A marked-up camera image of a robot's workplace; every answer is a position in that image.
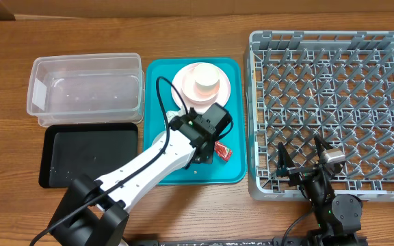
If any white napkin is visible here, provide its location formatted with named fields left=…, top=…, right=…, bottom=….
left=166, top=106, right=186, bottom=122

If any black plastic tray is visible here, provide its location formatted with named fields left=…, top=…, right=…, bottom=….
left=38, top=123, right=138, bottom=188

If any teal serving tray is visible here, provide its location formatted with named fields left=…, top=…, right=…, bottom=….
left=142, top=57, right=248, bottom=186

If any clear plastic bin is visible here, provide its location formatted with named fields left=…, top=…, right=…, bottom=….
left=26, top=53, right=145, bottom=127

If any white small bowl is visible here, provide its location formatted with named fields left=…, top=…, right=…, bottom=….
left=152, top=131, right=166, bottom=149

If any cream plastic cup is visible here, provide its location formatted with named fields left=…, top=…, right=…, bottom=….
left=192, top=63, right=220, bottom=96

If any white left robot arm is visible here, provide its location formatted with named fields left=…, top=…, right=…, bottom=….
left=47, top=103, right=232, bottom=245

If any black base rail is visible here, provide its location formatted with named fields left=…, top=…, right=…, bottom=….
left=123, top=237, right=308, bottom=246

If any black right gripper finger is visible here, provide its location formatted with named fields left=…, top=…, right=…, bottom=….
left=276, top=142, right=295, bottom=177
left=314, top=135, right=334, bottom=163

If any red snack wrapper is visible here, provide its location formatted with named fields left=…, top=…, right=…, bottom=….
left=214, top=141, right=233, bottom=162

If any pink bowl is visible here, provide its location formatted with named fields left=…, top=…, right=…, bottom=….
left=181, top=67, right=220, bottom=104

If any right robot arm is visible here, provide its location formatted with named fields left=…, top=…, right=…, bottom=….
left=276, top=135, right=368, bottom=246

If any grey dishwasher rack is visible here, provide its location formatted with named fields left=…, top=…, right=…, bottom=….
left=244, top=30, right=394, bottom=202

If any pink plate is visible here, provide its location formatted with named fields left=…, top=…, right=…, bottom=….
left=172, top=62, right=231, bottom=113

